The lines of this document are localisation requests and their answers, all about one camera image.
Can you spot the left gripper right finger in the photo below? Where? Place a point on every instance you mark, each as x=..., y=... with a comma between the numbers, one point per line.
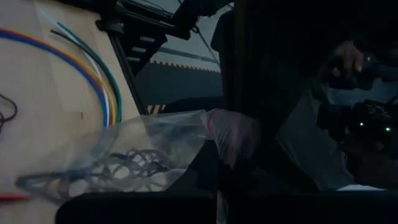
x=311, y=208

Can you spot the clear plastic bag pile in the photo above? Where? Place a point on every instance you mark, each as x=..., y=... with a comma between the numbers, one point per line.
x=155, y=133

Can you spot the person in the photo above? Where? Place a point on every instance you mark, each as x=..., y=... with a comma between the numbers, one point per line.
x=280, y=62

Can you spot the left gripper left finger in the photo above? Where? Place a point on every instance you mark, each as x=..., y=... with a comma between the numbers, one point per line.
x=140, y=208

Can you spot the black drawer cabinet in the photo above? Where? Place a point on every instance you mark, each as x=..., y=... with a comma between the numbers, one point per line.
x=140, y=46

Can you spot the black aluminium table frame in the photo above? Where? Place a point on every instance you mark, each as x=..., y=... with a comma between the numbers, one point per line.
x=122, y=59

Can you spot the coloured tube bundle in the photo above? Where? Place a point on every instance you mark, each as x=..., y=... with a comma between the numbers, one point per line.
x=105, y=90

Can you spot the dark brown rubber band pile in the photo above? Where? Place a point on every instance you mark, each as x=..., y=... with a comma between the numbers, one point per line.
x=136, y=161

